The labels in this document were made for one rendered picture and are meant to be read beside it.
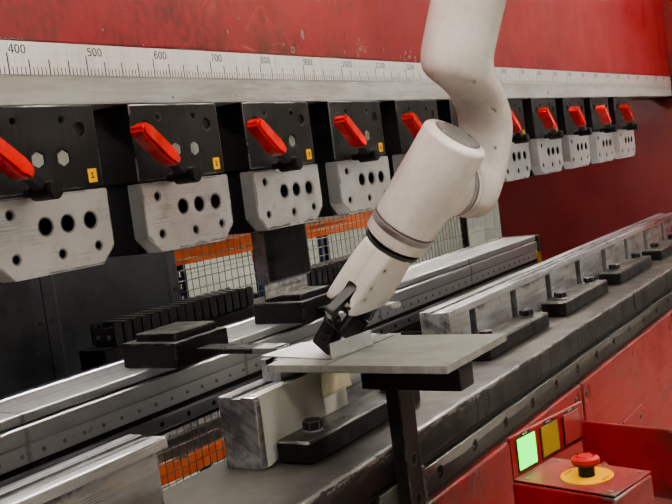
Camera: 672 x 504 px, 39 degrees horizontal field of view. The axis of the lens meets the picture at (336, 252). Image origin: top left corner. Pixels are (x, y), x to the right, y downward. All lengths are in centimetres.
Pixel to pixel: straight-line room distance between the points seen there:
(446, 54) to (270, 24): 27
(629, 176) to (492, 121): 215
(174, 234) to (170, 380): 42
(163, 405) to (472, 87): 66
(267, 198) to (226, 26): 22
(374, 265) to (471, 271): 120
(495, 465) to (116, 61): 88
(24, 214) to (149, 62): 25
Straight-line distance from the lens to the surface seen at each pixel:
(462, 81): 116
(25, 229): 95
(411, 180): 115
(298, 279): 135
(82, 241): 100
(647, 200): 333
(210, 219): 114
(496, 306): 189
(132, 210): 108
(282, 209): 126
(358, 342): 127
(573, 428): 152
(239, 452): 126
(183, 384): 150
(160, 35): 113
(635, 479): 138
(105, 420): 139
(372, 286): 119
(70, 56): 103
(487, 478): 155
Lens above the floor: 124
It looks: 5 degrees down
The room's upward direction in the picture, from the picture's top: 7 degrees counter-clockwise
